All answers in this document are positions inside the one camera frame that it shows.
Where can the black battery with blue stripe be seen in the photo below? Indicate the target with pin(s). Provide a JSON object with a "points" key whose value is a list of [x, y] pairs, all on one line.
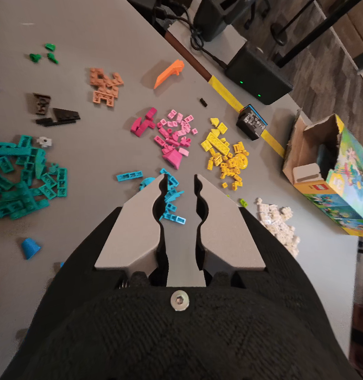
{"points": [[251, 121]]}

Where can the pile of lime green lego bricks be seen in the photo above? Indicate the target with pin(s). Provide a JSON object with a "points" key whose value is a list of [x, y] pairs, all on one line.
{"points": [[243, 202]]}

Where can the black lego wedge plate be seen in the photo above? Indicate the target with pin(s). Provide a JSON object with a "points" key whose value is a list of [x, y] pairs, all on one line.
{"points": [[65, 115]]}

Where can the pile of light blue lego bricks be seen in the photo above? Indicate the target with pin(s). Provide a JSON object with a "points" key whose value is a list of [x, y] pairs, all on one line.
{"points": [[172, 206]]}

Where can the black charger box green lights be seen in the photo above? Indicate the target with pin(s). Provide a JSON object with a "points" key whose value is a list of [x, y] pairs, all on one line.
{"points": [[258, 74]]}

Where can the small grey lego piece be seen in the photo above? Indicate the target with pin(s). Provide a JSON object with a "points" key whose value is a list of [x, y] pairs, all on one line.
{"points": [[44, 142]]}

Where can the brown tape strip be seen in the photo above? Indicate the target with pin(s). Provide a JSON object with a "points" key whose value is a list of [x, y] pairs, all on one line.
{"points": [[184, 55]]}

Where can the colourful open cardboard box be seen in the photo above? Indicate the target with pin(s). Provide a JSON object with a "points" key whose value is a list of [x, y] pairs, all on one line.
{"points": [[341, 184]]}

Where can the pile of yellow lego bricks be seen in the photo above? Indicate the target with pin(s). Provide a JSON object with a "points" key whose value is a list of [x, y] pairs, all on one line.
{"points": [[226, 154]]}

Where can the black slotted charger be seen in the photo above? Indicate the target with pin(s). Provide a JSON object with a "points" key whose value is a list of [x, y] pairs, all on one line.
{"points": [[211, 17]]}

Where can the black stand pole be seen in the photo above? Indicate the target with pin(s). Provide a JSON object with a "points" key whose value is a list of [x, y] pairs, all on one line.
{"points": [[315, 32]]}

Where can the yellow tape strip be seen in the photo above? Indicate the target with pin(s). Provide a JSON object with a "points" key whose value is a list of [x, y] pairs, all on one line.
{"points": [[226, 95]]}

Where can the pile of pink lego bricks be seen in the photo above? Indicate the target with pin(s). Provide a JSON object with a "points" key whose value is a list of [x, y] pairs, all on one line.
{"points": [[174, 139]]}

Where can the pile of white lego bricks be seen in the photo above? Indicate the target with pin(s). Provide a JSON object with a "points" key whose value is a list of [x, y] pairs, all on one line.
{"points": [[278, 222]]}

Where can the pile of tan lego bricks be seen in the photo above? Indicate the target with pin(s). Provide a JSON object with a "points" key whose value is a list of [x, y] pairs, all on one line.
{"points": [[105, 86]]}

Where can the pile of teal lego bricks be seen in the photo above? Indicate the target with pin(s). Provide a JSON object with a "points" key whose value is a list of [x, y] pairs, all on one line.
{"points": [[24, 181]]}

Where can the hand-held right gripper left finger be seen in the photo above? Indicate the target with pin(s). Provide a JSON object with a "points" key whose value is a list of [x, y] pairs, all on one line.
{"points": [[131, 234]]}

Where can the orange brick separator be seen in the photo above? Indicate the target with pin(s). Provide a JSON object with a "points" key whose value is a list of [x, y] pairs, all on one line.
{"points": [[168, 74]]}

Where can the blue lego cone piece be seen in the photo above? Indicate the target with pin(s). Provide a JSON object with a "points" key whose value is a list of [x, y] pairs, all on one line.
{"points": [[30, 248]]}

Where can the white cardboard insert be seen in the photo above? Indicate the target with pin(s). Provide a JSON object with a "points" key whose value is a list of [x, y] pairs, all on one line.
{"points": [[307, 173]]}

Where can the cluster of magenta lego bricks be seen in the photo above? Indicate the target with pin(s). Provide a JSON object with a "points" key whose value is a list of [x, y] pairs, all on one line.
{"points": [[142, 124]]}

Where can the tiny black lego piece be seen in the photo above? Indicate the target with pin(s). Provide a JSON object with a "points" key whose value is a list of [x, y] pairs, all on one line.
{"points": [[203, 102]]}

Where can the dark brown lego wedge plate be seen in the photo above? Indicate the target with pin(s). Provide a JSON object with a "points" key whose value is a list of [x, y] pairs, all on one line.
{"points": [[41, 104]]}

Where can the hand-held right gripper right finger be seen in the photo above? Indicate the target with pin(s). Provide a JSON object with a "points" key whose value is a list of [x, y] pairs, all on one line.
{"points": [[229, 237]]}

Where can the small green lego leaf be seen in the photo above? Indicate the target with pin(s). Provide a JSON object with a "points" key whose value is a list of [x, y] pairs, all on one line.
{"points": [[35, 58], [52, 58], [50, 47]]}

